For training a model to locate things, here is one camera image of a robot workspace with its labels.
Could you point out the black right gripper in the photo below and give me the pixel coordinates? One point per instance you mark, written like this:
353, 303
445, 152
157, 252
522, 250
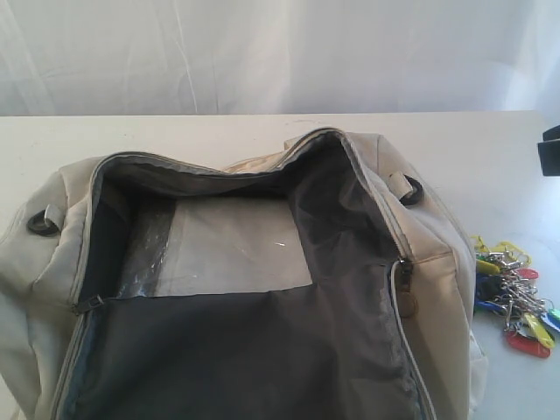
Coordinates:
549, 152

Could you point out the white backdrop curtain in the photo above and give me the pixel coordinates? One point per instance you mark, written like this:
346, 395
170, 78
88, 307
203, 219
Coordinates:
64, 58

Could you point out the beige fabric duffel bag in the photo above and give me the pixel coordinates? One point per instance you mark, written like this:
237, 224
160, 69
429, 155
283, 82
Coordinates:
384, 330

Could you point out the colourful key tag bunch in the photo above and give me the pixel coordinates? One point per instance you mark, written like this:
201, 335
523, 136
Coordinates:
506, 287

